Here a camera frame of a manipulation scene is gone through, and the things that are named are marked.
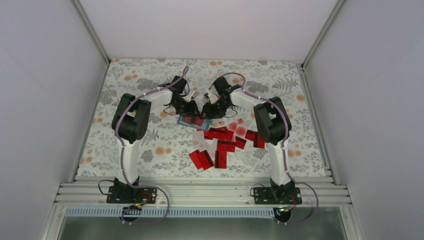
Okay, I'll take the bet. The white april card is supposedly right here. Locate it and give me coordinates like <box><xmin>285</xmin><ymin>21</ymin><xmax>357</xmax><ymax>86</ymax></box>
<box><xmin>192</xmin><ymin>130</ymin><xmax>210</xmax><ymax>152</ymax></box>

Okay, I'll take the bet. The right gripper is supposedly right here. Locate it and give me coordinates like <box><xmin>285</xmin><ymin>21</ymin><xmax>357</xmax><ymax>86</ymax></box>
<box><xmin>200</xmin><ymin>98</ymin><xmax>231</xmax><ymax>120</ymax></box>

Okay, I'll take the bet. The white card red dot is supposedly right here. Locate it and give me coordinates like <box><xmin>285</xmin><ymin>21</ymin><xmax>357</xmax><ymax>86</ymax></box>
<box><xmin>234</xmin><ymin>125</ymin><xmax>247</xmax><ymax>138</ymax></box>

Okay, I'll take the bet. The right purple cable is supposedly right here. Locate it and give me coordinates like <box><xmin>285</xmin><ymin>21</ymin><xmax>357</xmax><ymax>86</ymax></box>
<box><xmin>206</xmin><ymin>72</ymin><xmax>320</xmax><ymax>227</ymax></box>

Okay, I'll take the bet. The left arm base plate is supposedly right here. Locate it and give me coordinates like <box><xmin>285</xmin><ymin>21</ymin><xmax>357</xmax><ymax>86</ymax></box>
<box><xmin>106</xmin><ymin>186</ymin><xmax>158</xmax><ymax>205</ymax></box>

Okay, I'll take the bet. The red card front left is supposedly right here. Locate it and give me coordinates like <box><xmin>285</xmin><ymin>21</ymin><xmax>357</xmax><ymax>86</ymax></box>
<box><xmin>188</xmin><ymin>150</ymin><xmax>215</xmax><ymax>170</ymax></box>

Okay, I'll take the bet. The red card centre pile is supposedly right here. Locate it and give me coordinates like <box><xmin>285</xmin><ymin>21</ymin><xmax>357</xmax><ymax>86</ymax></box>
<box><xmin>216</xmin><ymin>139</ymin><xmax>236</xmax><ymax>153</ymax></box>

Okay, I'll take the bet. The teal leather card holder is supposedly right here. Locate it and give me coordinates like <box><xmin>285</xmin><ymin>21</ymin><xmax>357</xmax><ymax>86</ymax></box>
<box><xmin>177</xmin><ymin>115</ymin><xmax>213</xmax><ymax>131</ymax></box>

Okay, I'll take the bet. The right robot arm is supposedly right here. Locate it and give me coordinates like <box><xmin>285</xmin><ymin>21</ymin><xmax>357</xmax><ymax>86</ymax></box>
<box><xmin>200</xmin><ymin>76</ymin><xmax>295</xmax><ymax>204</ymax></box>

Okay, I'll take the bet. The red card pile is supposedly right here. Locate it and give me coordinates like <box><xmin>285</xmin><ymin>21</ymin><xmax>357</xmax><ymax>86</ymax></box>
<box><xmin>216</xmin><ymin>139</ymin><xmax>236</xmax><ymax>153</ymax></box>
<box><xmin>203</xmin><ymin>127</ymin><xmax>235</xmax><ymax>141</ymax></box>

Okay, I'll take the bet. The purple cable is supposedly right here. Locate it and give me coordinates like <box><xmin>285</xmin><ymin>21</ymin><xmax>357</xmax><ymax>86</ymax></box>
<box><xmin>114</xmin><ymin>65</ymin><xmax>190</xmax><ymax>226</ymax></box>
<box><xmin>206</xmin><ymin>72</ymin><xmax>320</xmax><ymax>227</ymax></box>

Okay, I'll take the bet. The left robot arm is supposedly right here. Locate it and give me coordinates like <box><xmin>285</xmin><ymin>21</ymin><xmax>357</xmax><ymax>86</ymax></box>
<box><xmin>112</xmin><ymin>75</ymin><xmax>200</xmax><ymax>203</ymax></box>

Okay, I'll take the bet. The red card top pile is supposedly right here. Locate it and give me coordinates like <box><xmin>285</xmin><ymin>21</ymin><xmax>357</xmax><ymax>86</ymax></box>
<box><xmin>203</xmin><ymin>127</ymin><xmax>235</xmax><ymax>141</ymax></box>

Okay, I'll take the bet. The aluminium rail frame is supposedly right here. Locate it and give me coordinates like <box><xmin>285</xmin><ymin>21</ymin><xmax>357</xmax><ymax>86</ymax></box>
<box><xmin>54</xmin><ymin>176</ymin><xmax>352</xmax><ymax>207</ymax></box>

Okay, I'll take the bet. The floral table mat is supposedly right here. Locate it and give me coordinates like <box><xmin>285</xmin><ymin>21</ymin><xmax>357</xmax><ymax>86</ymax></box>
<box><xmin>77</xmin><ymin>58</ymin><xmax>325</xmax><ymax>178</ymax></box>

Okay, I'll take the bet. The perforated cable tray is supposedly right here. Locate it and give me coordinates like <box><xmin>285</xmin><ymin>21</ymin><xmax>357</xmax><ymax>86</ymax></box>
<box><xmin>64</xmin><ymin>206</ymin><xmax>274</xmax><ymax>219</ymax></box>

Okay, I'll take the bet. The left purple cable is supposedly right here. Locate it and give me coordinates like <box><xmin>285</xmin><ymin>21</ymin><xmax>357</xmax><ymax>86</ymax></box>
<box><xmin>114</xmin><ymin>65</ymin><xmax>190</xmax><ymax>226</ymax></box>

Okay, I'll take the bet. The red card front middle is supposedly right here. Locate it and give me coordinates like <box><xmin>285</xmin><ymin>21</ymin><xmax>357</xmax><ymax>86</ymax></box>
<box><xmin>214</xmin><ymin>150</ymin><xmax>227</xmax><ymax>169</ymax></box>

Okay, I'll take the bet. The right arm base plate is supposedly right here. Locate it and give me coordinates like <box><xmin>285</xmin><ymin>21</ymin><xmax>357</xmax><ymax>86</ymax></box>
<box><xmin>252</xmin><ymin>187</ymin><xmax>303</xmax><ymax>205</ymax></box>

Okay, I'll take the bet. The red card right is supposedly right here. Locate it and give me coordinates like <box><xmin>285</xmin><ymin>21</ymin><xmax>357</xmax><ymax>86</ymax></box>
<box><xmin>244</xmin><ymin>129</ymin><xmax>265</xmax><ymax>149</ymax></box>

